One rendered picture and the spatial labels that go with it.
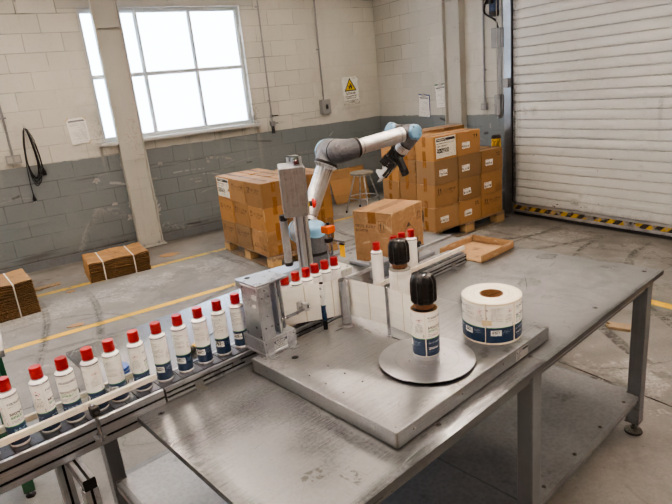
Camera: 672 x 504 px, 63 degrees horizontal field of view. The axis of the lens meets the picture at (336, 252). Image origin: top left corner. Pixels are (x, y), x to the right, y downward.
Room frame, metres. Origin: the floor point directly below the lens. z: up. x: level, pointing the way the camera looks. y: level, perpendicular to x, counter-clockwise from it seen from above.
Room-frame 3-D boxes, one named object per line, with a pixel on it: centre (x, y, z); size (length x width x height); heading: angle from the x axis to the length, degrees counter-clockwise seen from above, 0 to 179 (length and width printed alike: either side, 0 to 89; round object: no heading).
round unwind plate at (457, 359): (1.60, -0.26, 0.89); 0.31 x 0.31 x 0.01
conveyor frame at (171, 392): (2.17, 0.00, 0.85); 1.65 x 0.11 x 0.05; 131
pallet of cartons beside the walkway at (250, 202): (6.07, 0.64, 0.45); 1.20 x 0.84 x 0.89; 34
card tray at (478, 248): (2.82, -0.75, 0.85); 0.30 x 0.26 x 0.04; 131
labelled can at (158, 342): (1.65, 0.60, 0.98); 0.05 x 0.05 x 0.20
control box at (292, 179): (2.16, 0.14, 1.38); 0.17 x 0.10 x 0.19; 6
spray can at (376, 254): (2.31, -0.18, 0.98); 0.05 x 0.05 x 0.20
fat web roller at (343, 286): (1.93, -0.01, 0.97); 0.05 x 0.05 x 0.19
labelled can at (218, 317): (1.80, 0.43, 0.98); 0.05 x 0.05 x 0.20
